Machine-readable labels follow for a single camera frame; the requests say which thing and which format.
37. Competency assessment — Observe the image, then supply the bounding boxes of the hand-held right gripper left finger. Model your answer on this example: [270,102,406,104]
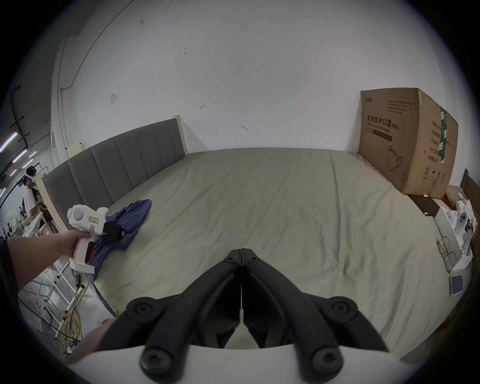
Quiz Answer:
[98,248,242,374]

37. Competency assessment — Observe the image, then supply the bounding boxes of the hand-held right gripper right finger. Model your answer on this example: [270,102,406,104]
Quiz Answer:
[242,248,391,372]

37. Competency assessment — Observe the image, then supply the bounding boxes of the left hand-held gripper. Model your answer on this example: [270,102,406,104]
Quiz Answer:
[67,204,125,275]

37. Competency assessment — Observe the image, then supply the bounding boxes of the dark blue shirt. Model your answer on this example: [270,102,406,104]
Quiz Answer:
[87,199,152,282]

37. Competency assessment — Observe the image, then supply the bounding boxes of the person's left forearm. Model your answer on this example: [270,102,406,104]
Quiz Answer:
[7,234,62,291]

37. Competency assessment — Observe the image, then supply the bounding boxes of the person's left hand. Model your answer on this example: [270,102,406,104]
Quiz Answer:
[56,230,89,259]

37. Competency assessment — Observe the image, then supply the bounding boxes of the grey padded headboard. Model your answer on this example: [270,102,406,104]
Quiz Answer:
[40,114,188,233]

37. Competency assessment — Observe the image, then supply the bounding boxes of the white metal rack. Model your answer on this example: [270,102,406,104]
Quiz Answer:
[20,259,89,316]

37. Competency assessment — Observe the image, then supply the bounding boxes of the bed with pale green sheet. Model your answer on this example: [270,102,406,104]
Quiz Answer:
[92,148,474,361]

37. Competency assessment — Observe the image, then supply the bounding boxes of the person's legs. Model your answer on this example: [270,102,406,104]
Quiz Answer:
[65,318,117,364]

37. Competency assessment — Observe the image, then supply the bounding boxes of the eyeglasses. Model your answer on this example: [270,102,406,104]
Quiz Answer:
[436,234,457,274]

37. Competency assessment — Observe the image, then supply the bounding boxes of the dark brown flat box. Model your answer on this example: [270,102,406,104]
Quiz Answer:
[408,193,451,217]

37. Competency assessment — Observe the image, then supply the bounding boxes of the phone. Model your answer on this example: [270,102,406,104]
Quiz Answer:
[449,274,466,297]

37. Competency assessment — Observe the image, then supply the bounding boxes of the white open box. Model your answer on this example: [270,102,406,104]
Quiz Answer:
[435,199,479,271]

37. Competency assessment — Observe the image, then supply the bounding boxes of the large brown carton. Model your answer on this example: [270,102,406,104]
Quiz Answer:
[358,88,459,196]

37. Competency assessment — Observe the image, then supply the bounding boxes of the spare white gripper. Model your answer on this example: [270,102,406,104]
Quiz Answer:
[448,199,478,256]

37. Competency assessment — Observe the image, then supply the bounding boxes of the bundle of yellow cables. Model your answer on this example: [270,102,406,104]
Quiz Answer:
[56,307,85,355]

